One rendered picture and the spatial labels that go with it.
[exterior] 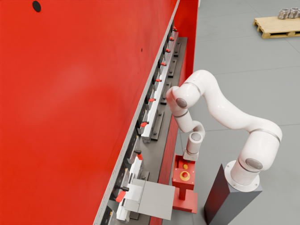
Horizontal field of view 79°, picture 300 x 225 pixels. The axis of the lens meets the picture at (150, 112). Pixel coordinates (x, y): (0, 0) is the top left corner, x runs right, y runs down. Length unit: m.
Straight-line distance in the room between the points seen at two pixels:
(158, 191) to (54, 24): 0.98
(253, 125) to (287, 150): 1.87
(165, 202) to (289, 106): 2.55
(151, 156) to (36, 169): 1.04
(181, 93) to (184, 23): 1.95
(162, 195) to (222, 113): 0.60
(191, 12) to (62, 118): 2.32
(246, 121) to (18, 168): 0.80
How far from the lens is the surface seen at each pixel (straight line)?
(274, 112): 3.12
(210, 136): 2.58
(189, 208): 2.06
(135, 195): 1.18
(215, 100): 0.85
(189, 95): 0.78
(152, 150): 1.43
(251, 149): 0.87
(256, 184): 1.25
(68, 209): 0.60
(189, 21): 2.65
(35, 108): 0.43
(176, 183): 1.45
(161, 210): 1.14
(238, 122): 0.87
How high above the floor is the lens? 2.11
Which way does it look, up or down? 48 degrees down
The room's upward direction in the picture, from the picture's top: 10 degrees counter-clockwise
